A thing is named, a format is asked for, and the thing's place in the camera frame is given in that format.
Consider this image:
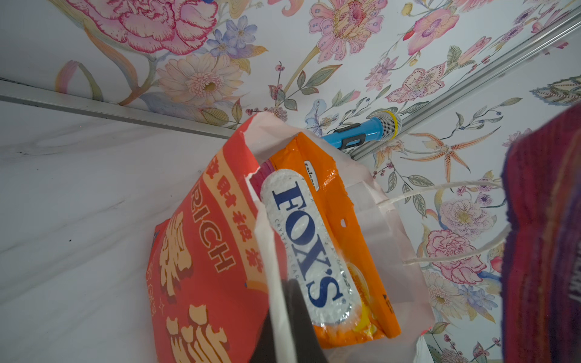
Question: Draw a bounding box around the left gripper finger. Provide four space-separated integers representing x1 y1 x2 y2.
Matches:
250 279 327 362

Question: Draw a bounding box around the orange Fox's candy packet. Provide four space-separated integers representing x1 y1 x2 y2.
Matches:
256 133 402 349

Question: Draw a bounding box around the red paper bag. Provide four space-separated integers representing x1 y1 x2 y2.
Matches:
146 113 435 362

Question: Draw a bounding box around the purple Fox's candy packet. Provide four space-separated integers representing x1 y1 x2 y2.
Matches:
501 106 580 362

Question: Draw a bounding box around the blue microphone on black stand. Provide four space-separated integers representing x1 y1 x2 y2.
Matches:
322 110 402 151

